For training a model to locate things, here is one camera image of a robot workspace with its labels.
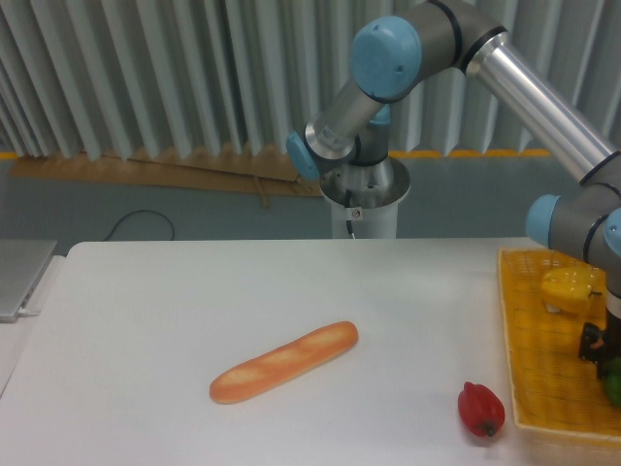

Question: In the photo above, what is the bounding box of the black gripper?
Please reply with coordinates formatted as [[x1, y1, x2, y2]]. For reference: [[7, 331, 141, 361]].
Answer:
[[578, 310, 621, 380]]

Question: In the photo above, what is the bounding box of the green toy bell pepper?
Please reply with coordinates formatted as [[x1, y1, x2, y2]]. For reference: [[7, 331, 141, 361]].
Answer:
[[604, 357, 621, 407]]

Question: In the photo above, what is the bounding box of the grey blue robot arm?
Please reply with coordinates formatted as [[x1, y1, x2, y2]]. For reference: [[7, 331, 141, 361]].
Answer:
[[286, 1, 620, 381]]

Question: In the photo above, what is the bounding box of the yellow woven basket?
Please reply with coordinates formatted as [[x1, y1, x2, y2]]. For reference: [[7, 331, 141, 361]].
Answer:
[[497, 249, 620, 448]]

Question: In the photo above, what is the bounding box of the yellow toy bell pepper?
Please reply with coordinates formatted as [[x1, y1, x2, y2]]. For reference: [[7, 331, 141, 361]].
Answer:
[[540, 266, 603, 315]]

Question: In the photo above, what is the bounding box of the red toy bell pepper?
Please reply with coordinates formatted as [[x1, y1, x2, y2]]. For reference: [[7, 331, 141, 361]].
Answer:
[[457, 382, 506, 438]]

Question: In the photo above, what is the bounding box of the toy baguette bread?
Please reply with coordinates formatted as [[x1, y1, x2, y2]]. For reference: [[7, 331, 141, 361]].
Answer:
[[210, 321, 359, 404]]

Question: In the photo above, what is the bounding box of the brown cardboard sheet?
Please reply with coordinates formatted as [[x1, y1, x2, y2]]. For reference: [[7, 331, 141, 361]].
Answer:
[[10, 143, 321, 208]]

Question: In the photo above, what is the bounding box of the silver laptop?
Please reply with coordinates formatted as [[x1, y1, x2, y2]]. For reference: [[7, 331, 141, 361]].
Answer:
[[1, 239, 57, 323]]

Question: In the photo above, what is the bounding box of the grey pleated curtain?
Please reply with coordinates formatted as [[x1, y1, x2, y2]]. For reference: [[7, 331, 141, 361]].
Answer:
[[1, 1, 620, 159]]

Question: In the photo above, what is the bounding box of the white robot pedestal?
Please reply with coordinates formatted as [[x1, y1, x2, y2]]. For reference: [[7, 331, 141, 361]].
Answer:
[[323, 194, 406, 240]]

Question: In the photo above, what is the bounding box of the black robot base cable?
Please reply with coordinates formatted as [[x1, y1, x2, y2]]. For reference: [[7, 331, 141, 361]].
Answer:
[[343, 188, 357, 240]]

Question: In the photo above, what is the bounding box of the black floor cable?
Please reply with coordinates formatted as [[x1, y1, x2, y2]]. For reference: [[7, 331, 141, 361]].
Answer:
[[101, 209, 176, 242]]

